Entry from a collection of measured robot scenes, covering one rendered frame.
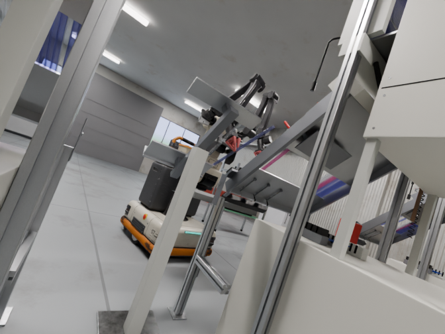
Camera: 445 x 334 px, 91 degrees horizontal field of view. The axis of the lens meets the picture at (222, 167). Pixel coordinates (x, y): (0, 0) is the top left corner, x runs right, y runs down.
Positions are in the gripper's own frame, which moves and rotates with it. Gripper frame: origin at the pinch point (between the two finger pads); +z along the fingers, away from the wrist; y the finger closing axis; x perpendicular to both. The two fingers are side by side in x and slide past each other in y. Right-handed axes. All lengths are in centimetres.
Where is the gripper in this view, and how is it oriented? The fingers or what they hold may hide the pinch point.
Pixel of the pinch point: (235, 150)
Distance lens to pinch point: 117.7
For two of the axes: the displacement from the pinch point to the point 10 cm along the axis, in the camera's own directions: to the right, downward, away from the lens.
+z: 1.8, 8.9, -4.2
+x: -6.7, 4.3, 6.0
